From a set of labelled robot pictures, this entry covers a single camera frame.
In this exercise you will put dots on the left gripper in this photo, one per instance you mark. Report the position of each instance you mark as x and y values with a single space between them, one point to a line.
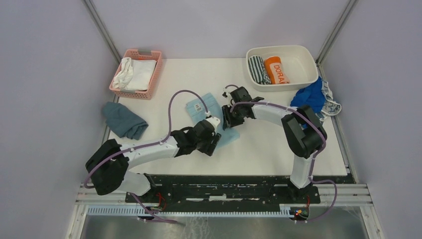
209 148

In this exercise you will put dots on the striped rolled towel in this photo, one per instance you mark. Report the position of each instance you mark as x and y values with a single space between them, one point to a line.
258 71

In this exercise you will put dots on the white plastic tub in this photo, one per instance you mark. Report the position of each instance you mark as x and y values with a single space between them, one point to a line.
297 65

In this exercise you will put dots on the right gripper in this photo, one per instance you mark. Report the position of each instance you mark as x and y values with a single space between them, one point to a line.
228 121

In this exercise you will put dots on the patterned white blue cloth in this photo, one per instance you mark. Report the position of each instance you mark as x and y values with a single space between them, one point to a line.
330 107

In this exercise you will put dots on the light blue towel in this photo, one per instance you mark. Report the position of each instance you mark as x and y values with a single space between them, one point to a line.
197 112

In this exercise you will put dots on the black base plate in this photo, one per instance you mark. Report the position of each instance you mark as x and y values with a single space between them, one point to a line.
227 193

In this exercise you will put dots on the dark blue towel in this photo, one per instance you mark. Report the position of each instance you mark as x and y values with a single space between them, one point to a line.
311 95

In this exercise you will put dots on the white crumpled cloth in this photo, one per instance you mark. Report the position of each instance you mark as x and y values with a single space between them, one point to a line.
125 75

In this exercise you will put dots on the white folded towel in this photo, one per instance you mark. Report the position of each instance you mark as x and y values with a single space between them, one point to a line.
143 71

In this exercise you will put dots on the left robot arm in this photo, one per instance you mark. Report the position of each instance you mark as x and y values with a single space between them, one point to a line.
109 168

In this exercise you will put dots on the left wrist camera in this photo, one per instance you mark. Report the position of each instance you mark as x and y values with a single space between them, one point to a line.
214 121

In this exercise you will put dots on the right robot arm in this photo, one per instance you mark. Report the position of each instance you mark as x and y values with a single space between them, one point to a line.
304 133

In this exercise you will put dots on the grey-blue towel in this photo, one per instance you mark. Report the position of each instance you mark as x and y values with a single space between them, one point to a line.
123 122

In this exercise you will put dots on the orange rolled towel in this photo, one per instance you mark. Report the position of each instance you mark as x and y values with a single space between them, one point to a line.
274 68

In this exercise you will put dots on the pink plastic basket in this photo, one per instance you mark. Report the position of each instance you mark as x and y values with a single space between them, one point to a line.
136 54

